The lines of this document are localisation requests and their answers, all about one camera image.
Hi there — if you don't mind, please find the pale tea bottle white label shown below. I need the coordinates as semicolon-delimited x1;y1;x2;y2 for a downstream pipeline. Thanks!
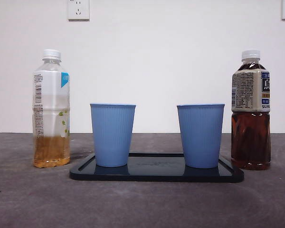
32;49;71;169

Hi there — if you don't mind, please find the dark tea bottle cream label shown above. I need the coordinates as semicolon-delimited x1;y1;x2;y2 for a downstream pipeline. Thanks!
230;49;272;171

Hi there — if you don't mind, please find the blue ribbed plastic cup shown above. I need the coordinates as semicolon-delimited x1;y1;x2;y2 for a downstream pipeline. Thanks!
176;103;226;169
89;103;137;168

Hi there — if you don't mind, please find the dark rectangular tray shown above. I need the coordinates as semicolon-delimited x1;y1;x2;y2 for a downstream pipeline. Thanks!
69;152;245;183

